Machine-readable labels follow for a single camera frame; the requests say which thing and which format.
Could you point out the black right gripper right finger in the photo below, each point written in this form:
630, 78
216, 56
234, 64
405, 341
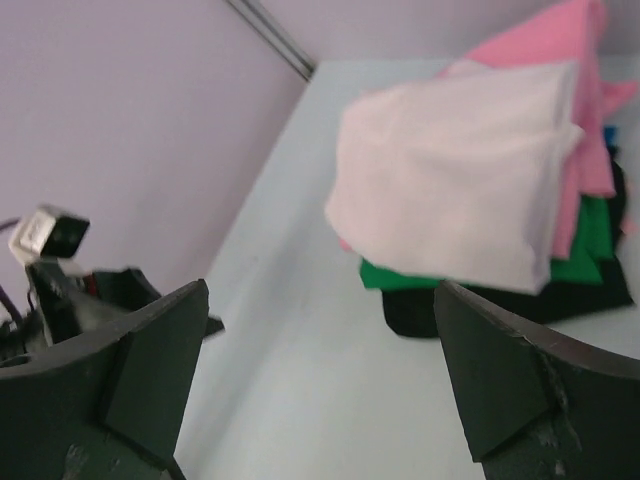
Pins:
533, 402

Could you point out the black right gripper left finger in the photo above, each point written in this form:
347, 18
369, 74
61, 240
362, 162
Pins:
107, 403

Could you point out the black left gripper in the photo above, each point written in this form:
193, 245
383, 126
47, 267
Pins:
55, 329

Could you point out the white t shirt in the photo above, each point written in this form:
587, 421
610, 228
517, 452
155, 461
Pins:
458, 177

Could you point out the black folded t shirt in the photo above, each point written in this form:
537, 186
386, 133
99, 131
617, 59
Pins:
410, 312

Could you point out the green folded t shirt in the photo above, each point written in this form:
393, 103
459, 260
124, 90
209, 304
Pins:
592, 245

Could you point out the blue folded t shirt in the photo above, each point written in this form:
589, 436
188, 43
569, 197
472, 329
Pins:
610, 135

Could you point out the pink folded t shirt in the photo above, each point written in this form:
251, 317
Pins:
566, 31

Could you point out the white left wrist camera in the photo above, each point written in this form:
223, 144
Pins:
48, 233

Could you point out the left aluminium frame post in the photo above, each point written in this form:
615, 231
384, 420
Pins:
265, 25

